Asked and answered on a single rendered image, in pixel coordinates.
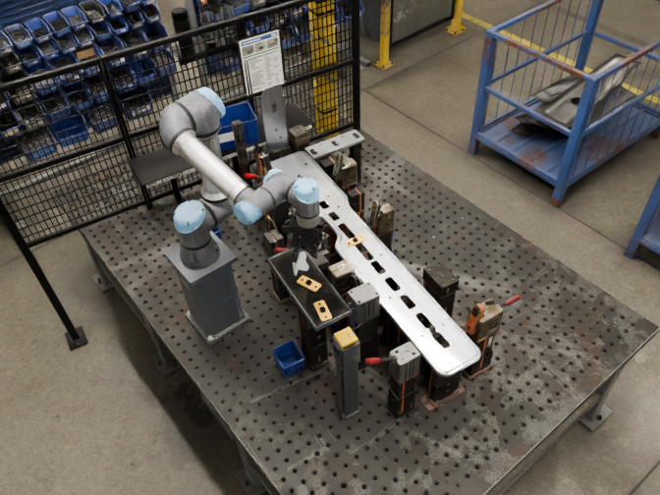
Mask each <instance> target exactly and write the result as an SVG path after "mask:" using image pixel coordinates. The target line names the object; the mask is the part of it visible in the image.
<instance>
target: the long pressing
mask: <svg viewBox="0 0 660 495"><path fill-rule="evenodd" d="M305 164H307V165H305ZM271 165H272V168H273V169H279V170H281V171H283V172H286V173H288V174H289V175H290V176H292V177H294V178H296V179H300V178H301V177H303V178H308V179H309V178H312V179H313V180H314V181H315V182H316V183H317V184H318V190H319V202H322V201H325V202H326V204H327V205H328V206H329V207H328V208H326V209H323V208H322V207H321V206H320V219H322V220H324V222H325V223H326V224H327V225H328V226H329V228H330V229H331V230H332V231H333V232H334V233H335V235H336V236H337V241H336V244H335V251H336V252H337V254H338V255H339V256H340V257H341V258H342V260H345V259H346V260H347V261H348V262H349V263H350V264H351V265H352V266H353V268H354V269H355V272H356V274H358V276H359V277H360V278H361V281H362V282H361V283H362V284H364V283H366V282H371V284H372V285H373V286H374V287H375V288H376V289H377V291H378V292H379V293H380V306H381V307H382V309H383V310H384V311H385V312H386V313H387V315H388V316H389V317H390V318H391V319H392V321H393V322H394V323H395V324H396V326H397V327H398V328H399V329H400V330H401V332H402V333H403V334H404V335H405V337H406V338H407V339H408V340H409V341H410V342H412V344H413V345H414V346H415V347H416V349H417V350H418V351H419V352H420V355H421V356H422V357H423V359H424V360H425V361H426V362H427V364H428V365H429V366H430V367H431V368H432V370H433V371H434V372H435V373H436V374H437V375H439V376H441V377H450V376H452V375H454V374H456V373H458V372H460V371H461V370H463V369H465V368H467V367H468V366H470V365H472V364H474V363H476V362H477V361H479V360H480V357H481V351H480V349H479V347H478V346H477V345H476V344H475V343H474V342H473V341H472V340H471V339H470V337H469V336H468V335H467V334H466V333H465V332H464V331H463V330H462V329H461V327H460V326H459V325H458V324H457V323H456V322H455V321H454V320H453V319H452V318H451V316H450V315H449V314H448V313H447V312H446V311H445V310H444V309H443V308H442V307H441V306H440V304H439V303H438V302H437V301H436V300H435V299H434V298H432V297H431V296H430V294H429V293H428V292H427V291H426V290H425V289H424V288H423V287H422V286H421V285H420V283H419V282H418V281H417V280H416V279H415V278H414V276H413V275H412V274H411V273H410V271H409V270H408V269H407V268H406V267H405V266H404V265H403V264H402V263H401V262H400V260H399V259H398V258H397V257H396V256H395V255H394V254H393V253H392V252H391V251H390V250H389V249H388V248H387V247H386V246H385V245H384V244H383V243H382V242H381V241H380V240H379V238H378V237H377V236H376V235H375V234H374V233H373V232H372V231H371V230H370V229H369V227H368V226H367V225H366V224H365V223H364V222H363V221H362V220H361V219H360V218H359V216H358V215H357V214H356V213H355V212H354V211H353V210H352V209H351V207H350V205H349V200H348V197H347V195H346V194H345V193H344V192H343V191H342V190H341V189H340V188H339V187H338V186H337V185H336V184H335V183H334V181H333V180H332V179H331V178H330V177H329V176H328V175H327V174H326V173H325V172H324V171H323V170H322V168H321V167H320V166H319V165H318V164H317V163H316V162H315V161H314V160H313V159H312V158H311V157H310V155H309V154H308V153H307V152H304V151H298V152H295V153H293V154H290V155H287V156H285V157H282V158H279V159H277V160H274V161H271ZM298 175H300V176H301V177H298ZM328 195H330V196H328ZM337 206H340V207H337ZM332 212H334V213H335V214H336V215H337V216H338V217H339V220H337V221H333V220H332V219H331V218H330V216H329V215H328V214H330V213H332ZM341 224H345V225H346V226H347V228H348V229H349V230H350V231H351V232H352V233H353V234H354V236H355V237H356V236H358V235H363V236H364V237H365V238H366V240H365V241H363V242H361V243H360V244H362V245H363V246H364V247H365V248H366V249H367V251H368V252H369V253H370V254H371V255H372V256H373V259H371V260H367V259H366V258H365V257H364V256H363V255H362V254H361V253H360V251H359V250H358V249H357V248H356V245H354V246H352V247H348V246H347V245H346V244H345V241H347V240H348V239H349V238H348V237H347V236H346V235H345V234H344V233H343V231H342V230H341V229H340V228H339V227H338V226H339V225H341ZM380 254H382V255H380ZM374 261H377V262H378V263H379V264H380V265H381V267H382V268H383V269H384V270H385V273H383V274H379V273H378V272H377V271H376V270H375V269H374V268H373V266H372V265H371V263H372V262H374ZM388 278H392V279H393V280H394V281H395V283H396V284H397V285H398V286H399V287H400V290H398V291H396V292H395V291H393V290H392V289H391V287H390V286H389V285H388V284H387V283H386V282H385V280H386V279H388ZM403 295H406V296H408V297H409V299H410V300H411V301H412V302H413V303H414V304H415V308H413V309H409V308H408V307H407V306H406V305H405V304H404V302H403V301H402V300H401V299H400V297H401V296H403ZM389 298H391V299H389ZM419 313H422V314H423V315H424V316H425V317H426V318H427V319H428V320H429V322H430V323H431V324H432V325H435V326H436V332H434V333H431V332H430V331H429V328H430V327H429V328H425V327H424V326H423V325H422V324H421V322H420V321H419V320H418V319H417V318H416V315H418V314H419ZM442 324H444V325H442ZM437 332H438V333H440V334H441V335H442V336H443V338H444V339H445V340H446V341H447V342H448V343H449V345H450V347H448V348H446V349H443V348H442V347H441V346H440V344H439V343H438V342H437V341H436V340H435V339H434V338H433V336H432V335H433V334H436V333H437ZM421 335H422V337H421Z"/></svg>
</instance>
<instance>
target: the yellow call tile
mask: <svg viewBox="0 0 660 495"><path fill-rule="evenodd" d="M334 337H335V339H336V340H337V341H338V343H339V344H340V345H341V347H342V348H345V347H347V346H349V345H351V344H353V343H355V342H357V341H358V337H357V336H356V335H355V333H354V332H353V331H352V329H351V328H350V327H347V328H345V329H343V330H341V331H339V332H337V333H335V334H334Z"/></svg>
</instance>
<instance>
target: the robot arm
mask: <svg viewBox="0 0 660 495"><path fill-rule="evenodd" d="M224 115H225V107H224V104H223V102H222V100H221V99H220V98H219V96H218V95H217V94H216V93H215V92H214V91H213V90H211V89H210V88H208V87H201V88H199V89H197V90H193V91H192V92H191V93H189V94H188V95H186V96H184V97H182V98H181V99H179V100H177V101H175V102H174V103H171V104H169V105H168V106H167V107H165V109H164V110H163V111H162V113H161V115H160V118H159V133H160V135H161V138H162V140H163V142H164V143H165V145H166V146H167V147H168V148H169V150H171V151H172V152H173V153H174V154H175V155H181V156H182V157H183V158H184V159H185V160H186V161H187V162H189V163H190V164H191V165H192V166H193V167H194V168H195V170H196V171H197V172H198V173H200V174H201V178H202V182H203V186H202V188H201V191H200V192H201V196H202V198H201V199H200V200H199V201H196V200H191V201H190V202H188V201H186V202H184V203H182V204H181V205H179V206H178V207H177V209H176V210H175V212H174V225H175V228H176V230H177V233H178V236H179V240H180V243H181V247H180V259H181V261H182V263H183V264H184V265H185V266H186V267H188V268H190V269H203V268H206V267H209V266H210V265H212V264H213V263H215V262H216V261H217V259H218V257H219V255H220V250H219V246H218V245H217V243H216V242H215V241H214V239H213V238H212V237H211V234H210V231H211V230H212V229H214V228H215V227H216V226H218V225H219V224H220V223H222V222H223V221H225V220H226V219H227V218H229V217H230V216H232V215H234V214H235V215H236V217H238V220H239V221H240V222H242V223H243V224H245V225H250V224H251V223H253V222H255V221H256V220H258V219H260V218H261V216H263V215H264V214H265V213H267V212H268V211H269V210H271V209H272V208H273V207H275V206H276V205H277V204H279V203H280V202H281V201H283V200H287V201H288V202H289V203H291V204H293V205H294V206H295V207H296V213H297V220H289V221H287V222H285V223H284V225H283V226H282V227H281V229H282V230H283V232H284V234H285V233H299V236H298V239H297V244H296V246H295V249H294V252H293V268H294V274H295V275H296V276H297V274H298V271H299V270H304V271H307V270H308V268H309V266H308V264H307V263H306V261H305V259H306V253H305V252H304V251H302V250H303V249H304V250H306V251H308V252H309V253H311V256H312V257H314V258H316V259H317V254H318V253H319V252H321V251H323V250H326V249H327V247H330V245H329V235H327V234H325V233H323V232H322V231H323V230H324V229H325V225H324V224H322V223H320V205H319V190H318V184H317V183H316V182H315V181H314V180H313V179H312V178H309V179H308V178H300V179H296V178H294V177H292V176H290V175H289V174H288V173H286V172H283V171H281V170H279V169H272V170H270V171H269V172H268V173H267V175H265V177H264V180H263V186H261V187H260V188H258V189H257V190H254V189H253V188H252V187H251V186H250V185H249V184H248V183H246V182H245V181H244V180H243V179H242V178H241V177H240V176H239V175H238V174H236V173H235V172H234V171H233V170H232V169H231V168H230V167H229V166H228V165H226V164H225V163H224V162H223V159H222V154H221V149H220V143H219V138H218V133H219V131H220V129H221V125H220V118H223V116H224ZM327 239H328V243H327Z"/></svg>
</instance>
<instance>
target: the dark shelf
mask: <svg viewBox="0 0 660 495"><path fill-rule="evenodd" d="M285 109H286V118H287V127H288V129H290V128H293V127H295V126H298V125H303V126H304V127H305V128H306V129H307V130H309V129H312V128H314V127H315V125H314V122H313V121H312V120H311V119H310V118H309V117H308V116H307V115H306V114H305V113H304V111H303V110H302V109H301V108H300V107H299V106H298V105H297V104H296V103H292V104H289V105H286V106H285ZM256 118H257V121H256V122H257V127H258V134H259V142H258V143H257V144H258V145H259V147H262V146H264V145H266V139H265V132H264V126H263V119H262V114H260V115H257V116H256ZM254 149H255V147H254V143H251V144H247V152H248V151H251V150H254ZM221 154H222V159H223V161H224V160H227V159H229V158H232V157H235V156H238V154H237V149H236V148H231V149H227V150H223V151H221ZM128 163H129V166H130V167H131V169H132V171H133V173H134V175H135V176H136V178H137V181H138V182H139V184H140V186H141V188H142V189H143V190H146V189H149V188H151V187H154V186H157V185H160V184H162V183H165V182H168V181H170V180H173V179H175V178H178V177H181V176H184V175H186V174H188V173H191V172H194V171H196V170H195V168H194V167H193V166H192V165H191V164H190V163H189V162H187V161H186V160H185V159H184V158H183V157H182V156H181V155H175V154H174V153H173V152H172V151H171V150H169V148H168V147H164V148H162V149H159V150H156V151H153V152H150V153H147V154H144V155H142V156H140V157H137V158H134V159H131V160H128Z"/></svg>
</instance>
